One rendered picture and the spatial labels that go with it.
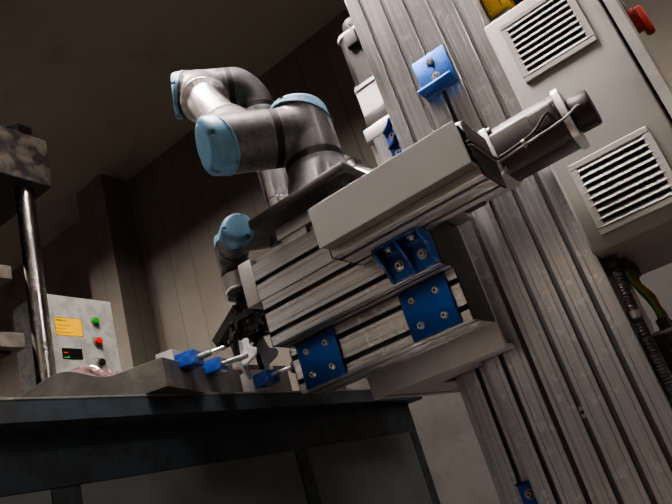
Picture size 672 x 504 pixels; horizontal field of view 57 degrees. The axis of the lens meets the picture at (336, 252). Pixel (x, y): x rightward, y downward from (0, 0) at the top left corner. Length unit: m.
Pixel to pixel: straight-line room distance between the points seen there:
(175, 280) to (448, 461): 2.19
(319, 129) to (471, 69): 0.31
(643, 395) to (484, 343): 0.25
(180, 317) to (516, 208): 3.31
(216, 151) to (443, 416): 2.16
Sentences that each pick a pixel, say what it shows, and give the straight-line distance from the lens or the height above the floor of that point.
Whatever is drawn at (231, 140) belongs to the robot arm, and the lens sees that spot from 1.17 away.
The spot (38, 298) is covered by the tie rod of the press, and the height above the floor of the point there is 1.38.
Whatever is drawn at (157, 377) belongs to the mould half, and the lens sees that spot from 1.18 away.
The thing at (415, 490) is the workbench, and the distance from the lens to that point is 2.02.
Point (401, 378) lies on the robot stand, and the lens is 1.14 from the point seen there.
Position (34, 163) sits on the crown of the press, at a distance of 2.44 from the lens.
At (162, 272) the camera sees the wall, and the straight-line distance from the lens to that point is 4.42.
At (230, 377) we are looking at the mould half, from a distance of 1.48.
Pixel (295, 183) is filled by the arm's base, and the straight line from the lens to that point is 1.16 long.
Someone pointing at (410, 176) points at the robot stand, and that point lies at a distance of 0.88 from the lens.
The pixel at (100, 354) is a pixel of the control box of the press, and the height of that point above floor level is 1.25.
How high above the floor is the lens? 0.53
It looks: 21 degrees up
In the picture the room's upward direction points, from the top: 18 degrees counter-clockwise
